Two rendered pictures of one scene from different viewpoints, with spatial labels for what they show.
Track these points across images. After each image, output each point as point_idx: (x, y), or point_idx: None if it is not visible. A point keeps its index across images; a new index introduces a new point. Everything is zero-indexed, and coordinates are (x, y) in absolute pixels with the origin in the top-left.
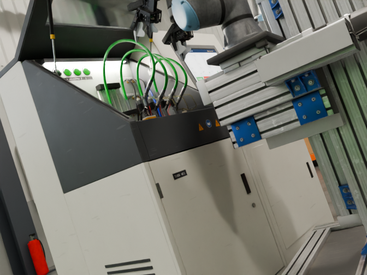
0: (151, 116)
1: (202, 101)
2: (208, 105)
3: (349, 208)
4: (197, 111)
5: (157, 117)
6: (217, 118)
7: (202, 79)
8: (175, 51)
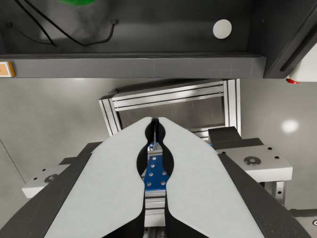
0: (1, 76)
1: (40, 170)
2: (285, 20)
3: (156, 148)
4: (143, 78)
5: (16, 76)
6: (59, 163)
7: (27, 197)
8: (84, 154)
